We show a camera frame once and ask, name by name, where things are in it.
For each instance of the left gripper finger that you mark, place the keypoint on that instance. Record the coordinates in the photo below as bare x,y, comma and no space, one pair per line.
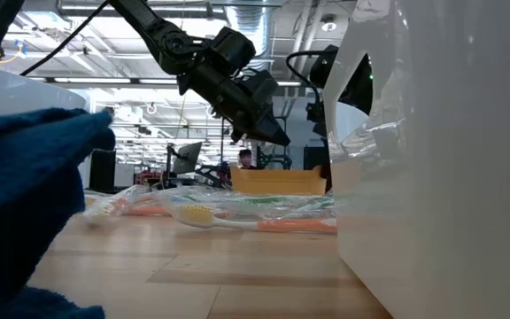
268,133

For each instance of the orange plastic bin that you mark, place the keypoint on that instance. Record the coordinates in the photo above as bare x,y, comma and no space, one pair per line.
277,181

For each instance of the white plastic bin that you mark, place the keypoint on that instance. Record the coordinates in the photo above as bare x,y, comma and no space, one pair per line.
436,177
16,88

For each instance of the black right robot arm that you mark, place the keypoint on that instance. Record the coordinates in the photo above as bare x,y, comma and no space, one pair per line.
326,66

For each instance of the grey monitor on arm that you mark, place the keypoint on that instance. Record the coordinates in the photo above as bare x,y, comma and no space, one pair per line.
187,157

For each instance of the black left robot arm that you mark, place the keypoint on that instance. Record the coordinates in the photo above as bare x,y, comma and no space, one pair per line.
149,22

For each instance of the person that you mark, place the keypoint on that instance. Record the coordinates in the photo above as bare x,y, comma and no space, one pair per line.
246,159

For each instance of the black cabinet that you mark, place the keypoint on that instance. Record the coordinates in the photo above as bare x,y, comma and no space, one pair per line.
102,170
317,157

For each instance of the round ceiling sensor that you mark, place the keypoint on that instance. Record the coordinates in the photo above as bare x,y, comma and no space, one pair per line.
328,22

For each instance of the blue folded cloth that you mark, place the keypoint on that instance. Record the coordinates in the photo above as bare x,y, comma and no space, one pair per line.
16,186

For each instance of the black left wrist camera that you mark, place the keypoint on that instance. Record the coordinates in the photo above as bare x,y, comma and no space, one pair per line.
261,86

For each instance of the black ceiling light rail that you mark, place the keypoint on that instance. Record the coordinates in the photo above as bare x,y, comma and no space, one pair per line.
104,81

